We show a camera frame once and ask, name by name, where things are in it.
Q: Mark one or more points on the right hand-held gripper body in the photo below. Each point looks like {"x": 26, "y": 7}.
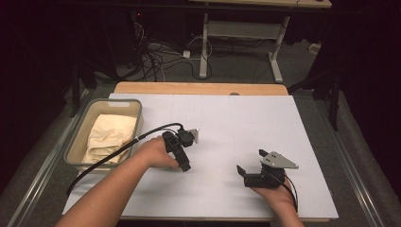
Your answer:
{"x": 271, "y": 171}

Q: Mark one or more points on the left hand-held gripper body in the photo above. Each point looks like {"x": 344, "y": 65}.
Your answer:
{"x": 181, "y": 140}

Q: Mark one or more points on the cream sweatshirt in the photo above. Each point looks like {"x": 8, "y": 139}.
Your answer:
{"x": 108, "y": 137}

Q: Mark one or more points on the grey plastic basket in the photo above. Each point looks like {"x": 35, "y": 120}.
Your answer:
{"x": 78, "y": 142}

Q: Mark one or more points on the person's right hand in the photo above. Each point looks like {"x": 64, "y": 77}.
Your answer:
{"x": 274, "y": 197}

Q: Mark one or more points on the person's left hand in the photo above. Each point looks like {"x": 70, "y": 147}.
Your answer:
{"x": 156, "y": 154}

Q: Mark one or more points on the white table cover sheet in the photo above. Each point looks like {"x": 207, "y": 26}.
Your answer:
{"x": 239, "y": 126}

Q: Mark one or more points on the white power adapter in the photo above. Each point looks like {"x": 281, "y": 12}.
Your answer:
{"x": 186, "y": 54}

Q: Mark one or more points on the black metal stand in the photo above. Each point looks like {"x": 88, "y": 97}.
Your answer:
{"x": 77, "y": 85}
{"x": 332, "y": 97}

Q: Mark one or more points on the desk with white legs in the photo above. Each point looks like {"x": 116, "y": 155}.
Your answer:
{"x": 242, "y": 30}

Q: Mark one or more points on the metal floor rail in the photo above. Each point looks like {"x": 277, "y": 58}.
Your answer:
{"x": 350, "y": 164}
{"x": 41, "y": 170}

